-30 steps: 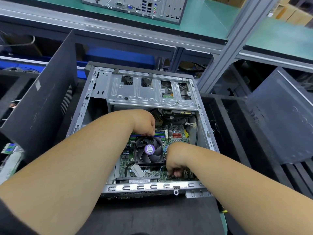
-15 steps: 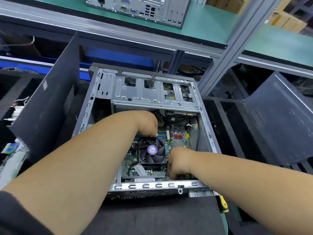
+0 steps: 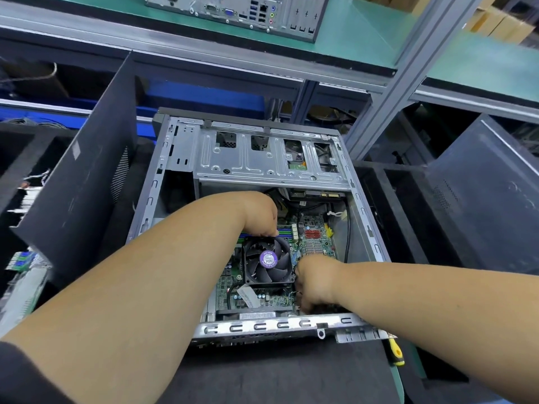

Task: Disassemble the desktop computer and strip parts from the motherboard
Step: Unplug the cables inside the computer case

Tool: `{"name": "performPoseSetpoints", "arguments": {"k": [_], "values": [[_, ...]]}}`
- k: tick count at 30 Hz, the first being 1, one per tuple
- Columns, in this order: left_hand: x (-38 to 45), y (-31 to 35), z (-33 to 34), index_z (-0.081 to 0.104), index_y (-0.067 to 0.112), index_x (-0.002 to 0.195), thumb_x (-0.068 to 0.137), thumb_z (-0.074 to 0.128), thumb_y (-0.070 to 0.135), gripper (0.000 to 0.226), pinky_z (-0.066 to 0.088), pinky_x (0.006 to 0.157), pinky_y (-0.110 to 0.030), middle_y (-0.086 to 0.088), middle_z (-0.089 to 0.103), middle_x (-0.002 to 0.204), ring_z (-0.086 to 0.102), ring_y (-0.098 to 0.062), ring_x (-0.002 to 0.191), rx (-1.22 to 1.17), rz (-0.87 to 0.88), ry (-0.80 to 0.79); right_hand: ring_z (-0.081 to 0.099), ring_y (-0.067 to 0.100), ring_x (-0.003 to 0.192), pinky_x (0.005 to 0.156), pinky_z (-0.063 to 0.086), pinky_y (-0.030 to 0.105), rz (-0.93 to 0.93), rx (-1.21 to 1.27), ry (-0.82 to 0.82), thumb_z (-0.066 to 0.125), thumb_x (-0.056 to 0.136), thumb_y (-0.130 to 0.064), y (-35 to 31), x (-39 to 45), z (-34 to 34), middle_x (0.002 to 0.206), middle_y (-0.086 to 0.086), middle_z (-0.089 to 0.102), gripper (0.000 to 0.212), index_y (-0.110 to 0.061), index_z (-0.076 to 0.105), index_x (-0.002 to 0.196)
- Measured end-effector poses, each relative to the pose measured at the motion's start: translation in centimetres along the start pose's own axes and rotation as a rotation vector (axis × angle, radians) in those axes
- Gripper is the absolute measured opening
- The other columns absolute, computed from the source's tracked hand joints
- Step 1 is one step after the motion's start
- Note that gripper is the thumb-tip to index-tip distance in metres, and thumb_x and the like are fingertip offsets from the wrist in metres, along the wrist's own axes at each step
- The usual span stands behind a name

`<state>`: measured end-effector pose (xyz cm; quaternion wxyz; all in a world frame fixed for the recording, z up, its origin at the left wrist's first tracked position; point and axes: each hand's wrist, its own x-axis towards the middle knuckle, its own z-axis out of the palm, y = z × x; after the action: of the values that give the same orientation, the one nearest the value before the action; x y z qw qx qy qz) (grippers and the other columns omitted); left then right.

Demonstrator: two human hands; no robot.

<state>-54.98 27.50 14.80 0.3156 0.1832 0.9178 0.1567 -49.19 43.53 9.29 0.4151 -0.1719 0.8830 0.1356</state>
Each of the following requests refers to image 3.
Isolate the person's black left sleeve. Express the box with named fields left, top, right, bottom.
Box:
left=0, top=341, right=77, bottom=404

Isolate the empty black foam tray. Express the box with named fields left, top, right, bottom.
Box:
left=354, top=159, right=539, bottom=404

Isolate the green circuit board with cables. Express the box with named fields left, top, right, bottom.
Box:
left=0, top=168, right=53, bottom=337

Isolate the person's right forearm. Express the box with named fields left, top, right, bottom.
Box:
left=337, top=260, right=539, bottom=404

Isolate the grey computer case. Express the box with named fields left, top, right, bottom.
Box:
left=126, top=107, right=395, bottom=346

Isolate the stack of cardboard boxes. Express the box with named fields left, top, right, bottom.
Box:
left=463, top=0, right=539, bottom=45

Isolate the silver backed desktop computer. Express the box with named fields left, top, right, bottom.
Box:
left=143, top=0, right=331, bottom=43

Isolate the yellow handled screwdriver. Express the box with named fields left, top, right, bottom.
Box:
left=386, top=332, right=407, bottom=369

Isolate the person's left forearm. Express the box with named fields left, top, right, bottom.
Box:
left=0, top=193, right=254, bottom=404

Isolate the green motherboard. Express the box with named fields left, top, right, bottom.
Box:
left=206, top=210, right=350, bottom=320

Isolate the person's left hand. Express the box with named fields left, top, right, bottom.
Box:
left=227, top=191, right=281, bottom=239

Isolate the person's right hand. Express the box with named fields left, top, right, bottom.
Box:
left=293, top=252, right=346, bottom=315

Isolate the black upright side panel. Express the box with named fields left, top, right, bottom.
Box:
left=12, top=53, right=143, bottom=287

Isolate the green upper shelf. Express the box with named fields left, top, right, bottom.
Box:
left=0, top=0, right=539, bottom=123

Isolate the aluminium frame post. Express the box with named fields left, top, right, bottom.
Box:
left=344, top=0, right=488, bottom=162

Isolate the grey side panel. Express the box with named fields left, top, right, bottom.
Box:
left=425, top=113, right=539, bottom=276

